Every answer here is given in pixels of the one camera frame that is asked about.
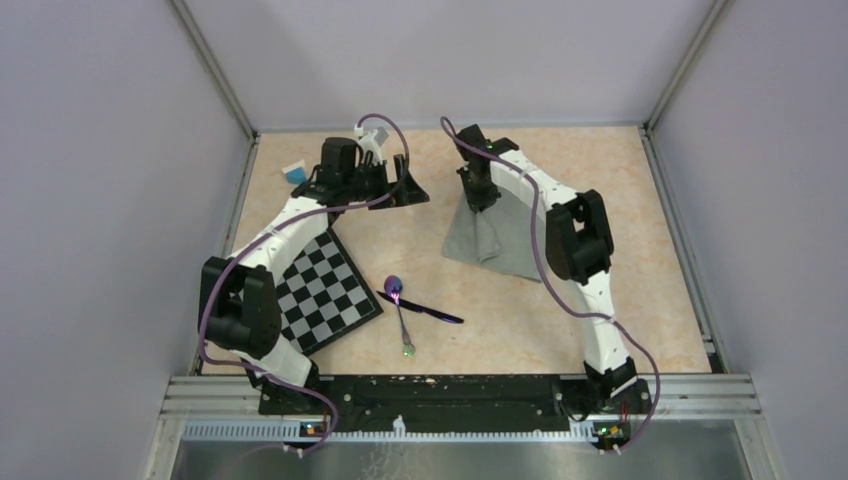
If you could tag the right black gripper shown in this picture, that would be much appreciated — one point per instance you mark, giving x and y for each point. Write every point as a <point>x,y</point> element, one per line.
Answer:
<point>478,202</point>

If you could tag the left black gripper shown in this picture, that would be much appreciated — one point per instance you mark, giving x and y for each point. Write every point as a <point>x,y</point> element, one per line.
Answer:
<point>408,193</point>

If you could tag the grey cloth napkin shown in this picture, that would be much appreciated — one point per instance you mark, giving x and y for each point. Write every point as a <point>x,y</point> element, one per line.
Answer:
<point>497,239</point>

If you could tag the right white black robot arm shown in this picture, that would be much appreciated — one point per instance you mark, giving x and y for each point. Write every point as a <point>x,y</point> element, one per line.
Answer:
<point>577,246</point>

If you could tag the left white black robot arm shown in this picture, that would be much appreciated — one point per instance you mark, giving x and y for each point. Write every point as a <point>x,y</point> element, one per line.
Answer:
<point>239,311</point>

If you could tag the iridescent purple spoon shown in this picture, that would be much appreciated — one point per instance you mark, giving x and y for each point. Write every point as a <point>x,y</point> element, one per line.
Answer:
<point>393,288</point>

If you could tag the blue white wedge block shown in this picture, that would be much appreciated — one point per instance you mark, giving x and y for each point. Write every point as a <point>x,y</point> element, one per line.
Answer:
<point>296,173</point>

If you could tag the iridescent purple knife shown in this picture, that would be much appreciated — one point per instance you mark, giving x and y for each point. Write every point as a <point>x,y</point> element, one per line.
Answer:
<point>417,308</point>

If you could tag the black grey checkerboard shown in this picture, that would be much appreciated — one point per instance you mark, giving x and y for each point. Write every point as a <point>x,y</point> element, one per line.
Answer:
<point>323,296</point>

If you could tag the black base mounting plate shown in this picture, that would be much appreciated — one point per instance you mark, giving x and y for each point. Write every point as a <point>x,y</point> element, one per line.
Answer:
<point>450,403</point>

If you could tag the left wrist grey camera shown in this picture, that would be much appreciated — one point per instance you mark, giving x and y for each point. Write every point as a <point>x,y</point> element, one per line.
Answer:
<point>371,139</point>

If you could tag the left aluminium corner post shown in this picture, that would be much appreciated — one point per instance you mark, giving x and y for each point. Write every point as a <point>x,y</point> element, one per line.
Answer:
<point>212,66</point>

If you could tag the aluminium corner post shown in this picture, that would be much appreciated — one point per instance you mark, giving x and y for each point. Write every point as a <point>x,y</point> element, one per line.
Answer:
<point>687,63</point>
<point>212,66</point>

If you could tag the right aluminium corner post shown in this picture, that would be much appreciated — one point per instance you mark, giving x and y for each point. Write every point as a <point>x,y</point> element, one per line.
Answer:
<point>687,63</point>

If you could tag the aluminium front frame rail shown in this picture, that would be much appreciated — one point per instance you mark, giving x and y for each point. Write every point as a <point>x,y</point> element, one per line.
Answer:
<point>226,408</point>

